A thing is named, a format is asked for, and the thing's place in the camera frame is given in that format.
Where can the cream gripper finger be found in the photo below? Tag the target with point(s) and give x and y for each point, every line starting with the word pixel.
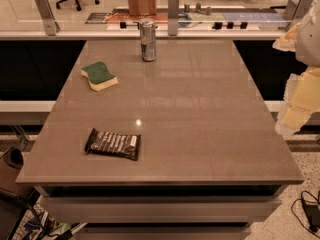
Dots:
pixel 287 42
pixel 301 100

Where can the silver blue redbull can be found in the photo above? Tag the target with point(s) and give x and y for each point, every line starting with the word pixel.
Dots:
pixel 148 39

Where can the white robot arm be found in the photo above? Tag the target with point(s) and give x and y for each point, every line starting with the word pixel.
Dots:
pixel 308 39

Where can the brown cardboard box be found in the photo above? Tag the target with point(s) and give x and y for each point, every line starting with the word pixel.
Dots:
pixel 142 7

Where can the upper grey drawer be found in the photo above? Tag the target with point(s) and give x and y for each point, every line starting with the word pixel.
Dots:
pixel 218 209

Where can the black snack bar wrapper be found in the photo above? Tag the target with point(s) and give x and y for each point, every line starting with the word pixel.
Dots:
pixel 113 144

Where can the green yellow sponge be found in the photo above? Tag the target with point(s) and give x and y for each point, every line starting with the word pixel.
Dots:
pixel 99 77

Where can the brown bin at left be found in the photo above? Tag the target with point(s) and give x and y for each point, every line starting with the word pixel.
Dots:
pixel 11 162

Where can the right metal glass post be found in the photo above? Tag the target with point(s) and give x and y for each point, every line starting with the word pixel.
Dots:
pixel 295 11

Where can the metal glass post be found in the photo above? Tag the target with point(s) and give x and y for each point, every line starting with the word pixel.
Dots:
pixel 295 11
pixel 50 25
pixel 173 12

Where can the black power adapter with cable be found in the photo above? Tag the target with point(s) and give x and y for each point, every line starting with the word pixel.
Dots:
pixel 310 205

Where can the middle metal glass post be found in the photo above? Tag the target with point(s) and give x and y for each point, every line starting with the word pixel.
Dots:
pixel 173 12

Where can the left metal glass post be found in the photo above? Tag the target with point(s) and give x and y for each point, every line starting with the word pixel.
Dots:
pixel 50 25

